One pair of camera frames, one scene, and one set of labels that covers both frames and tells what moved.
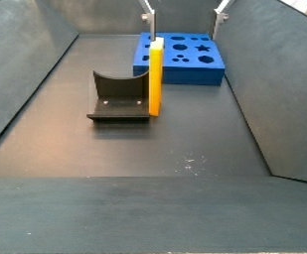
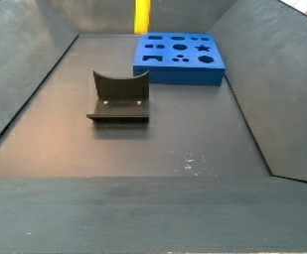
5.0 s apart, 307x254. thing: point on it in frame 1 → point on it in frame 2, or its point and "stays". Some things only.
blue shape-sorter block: x=192 y=60 stays
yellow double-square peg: x=156 y=76 → x=142 y=17
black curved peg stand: x=124 y=98 stays
